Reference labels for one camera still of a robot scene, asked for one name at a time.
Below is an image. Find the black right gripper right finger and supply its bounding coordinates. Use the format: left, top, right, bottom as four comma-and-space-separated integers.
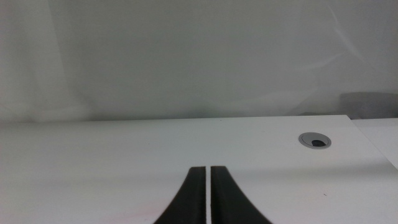
210, 165, 274, 224

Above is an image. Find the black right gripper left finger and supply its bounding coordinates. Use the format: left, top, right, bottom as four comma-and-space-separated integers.
152, 166, 207, 224

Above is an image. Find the grey round cable grommet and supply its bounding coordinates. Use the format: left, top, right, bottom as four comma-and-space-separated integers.
298, 131, 333, 151

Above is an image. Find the white backdrop curtain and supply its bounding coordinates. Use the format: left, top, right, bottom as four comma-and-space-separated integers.
0, 0, 398, 123

